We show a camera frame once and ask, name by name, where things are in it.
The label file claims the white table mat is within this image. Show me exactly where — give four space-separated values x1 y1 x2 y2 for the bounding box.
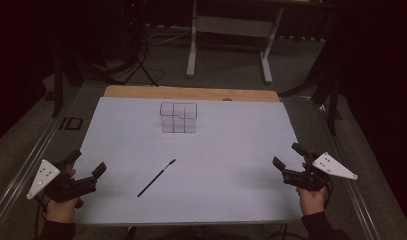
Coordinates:
72 96 304 225

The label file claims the white metal desk frame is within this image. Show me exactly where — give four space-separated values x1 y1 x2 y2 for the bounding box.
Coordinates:
185 0 286 85

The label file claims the black metal stand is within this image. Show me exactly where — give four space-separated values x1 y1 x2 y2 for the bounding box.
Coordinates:
279 39 344 136
51 49 85 118

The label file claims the thin black pen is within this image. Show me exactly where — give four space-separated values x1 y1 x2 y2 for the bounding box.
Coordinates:
136 158 177 198

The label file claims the clear acrylic organiser box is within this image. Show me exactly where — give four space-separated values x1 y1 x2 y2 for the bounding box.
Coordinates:
159 101 198 135

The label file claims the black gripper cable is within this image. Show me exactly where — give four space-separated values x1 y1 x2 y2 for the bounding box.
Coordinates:
32 195 48 240
324 178 335 210

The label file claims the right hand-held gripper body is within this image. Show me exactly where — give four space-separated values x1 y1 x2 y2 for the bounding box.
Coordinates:
282 151 359 193

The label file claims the metal floor rail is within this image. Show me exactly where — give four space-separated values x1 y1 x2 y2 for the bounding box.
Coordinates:
311 95 383 240
0 94 79 233

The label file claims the black square floor plate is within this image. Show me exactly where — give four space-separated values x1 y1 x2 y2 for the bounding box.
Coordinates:
59 116 85 132

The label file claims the person's right hand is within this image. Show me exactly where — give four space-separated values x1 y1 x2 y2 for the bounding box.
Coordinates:
295 162 329 217

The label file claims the white floor cable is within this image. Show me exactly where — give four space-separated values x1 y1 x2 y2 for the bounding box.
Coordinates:
144 29 193 47

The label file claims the person's left hand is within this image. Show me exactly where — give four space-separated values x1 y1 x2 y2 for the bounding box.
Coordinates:
44 168 85 224

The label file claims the black tripod stand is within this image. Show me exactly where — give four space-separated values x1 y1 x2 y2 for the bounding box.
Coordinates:
119 0 160 88

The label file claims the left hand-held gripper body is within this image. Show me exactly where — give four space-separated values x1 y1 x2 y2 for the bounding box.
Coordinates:
26 159 99 204

